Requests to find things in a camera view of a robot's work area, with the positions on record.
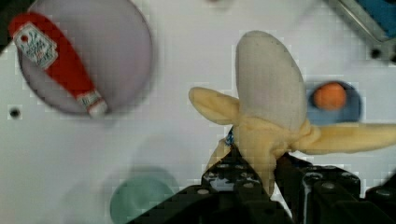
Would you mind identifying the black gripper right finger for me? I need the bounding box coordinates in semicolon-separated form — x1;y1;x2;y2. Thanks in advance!
275;153;396;224

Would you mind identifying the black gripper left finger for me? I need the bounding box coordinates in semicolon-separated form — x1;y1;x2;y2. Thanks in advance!
127;147;294;224

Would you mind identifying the plush peeled banana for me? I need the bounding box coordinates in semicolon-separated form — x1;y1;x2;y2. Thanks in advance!
189;31;395;194

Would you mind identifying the green mug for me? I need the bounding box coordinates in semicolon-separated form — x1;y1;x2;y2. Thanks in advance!
109;176;174;224

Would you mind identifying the blue bowl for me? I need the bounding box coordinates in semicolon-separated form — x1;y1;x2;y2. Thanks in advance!
307;80;362;125

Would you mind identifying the orange plush ball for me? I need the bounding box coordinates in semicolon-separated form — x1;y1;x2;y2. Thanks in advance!
313;82;347;110

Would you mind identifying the black toaster oven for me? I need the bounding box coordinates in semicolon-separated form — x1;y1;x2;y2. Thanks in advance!
326;0;396;63

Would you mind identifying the grey round plate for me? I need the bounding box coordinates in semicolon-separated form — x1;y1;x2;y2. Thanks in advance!
30;0;153;113

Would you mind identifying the plush red ketchup bottle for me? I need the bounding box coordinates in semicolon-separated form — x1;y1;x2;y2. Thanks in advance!
8;12;108;118

